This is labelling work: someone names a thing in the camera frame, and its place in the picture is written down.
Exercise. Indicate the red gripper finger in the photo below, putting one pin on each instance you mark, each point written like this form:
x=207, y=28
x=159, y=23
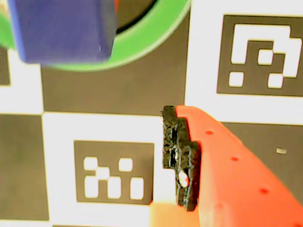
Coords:
x=225, y=177

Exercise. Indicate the blue cube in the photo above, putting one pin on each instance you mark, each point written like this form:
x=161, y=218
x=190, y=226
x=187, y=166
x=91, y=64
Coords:
x=64, y=30

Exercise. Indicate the orange cube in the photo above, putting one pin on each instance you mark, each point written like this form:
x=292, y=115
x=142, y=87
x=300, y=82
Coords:
x=172, y=216

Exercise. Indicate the black white marker checkerboard mat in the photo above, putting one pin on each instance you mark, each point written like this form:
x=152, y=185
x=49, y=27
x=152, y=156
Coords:
x=118, y=94

